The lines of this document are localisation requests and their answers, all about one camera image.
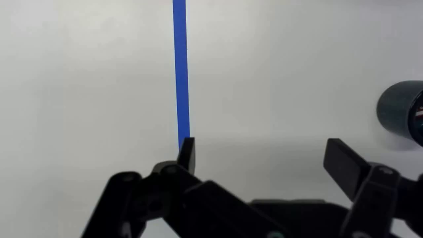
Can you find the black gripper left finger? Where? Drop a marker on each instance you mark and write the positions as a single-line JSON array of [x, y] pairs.
[[192, 208]]

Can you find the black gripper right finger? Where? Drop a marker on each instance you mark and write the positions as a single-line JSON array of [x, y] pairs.
[[379, 194]]

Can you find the dark grey cup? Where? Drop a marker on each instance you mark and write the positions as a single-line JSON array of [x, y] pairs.
[[400, 110]]

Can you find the blue tape strip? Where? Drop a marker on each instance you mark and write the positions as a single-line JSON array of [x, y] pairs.
[[182, 71]]

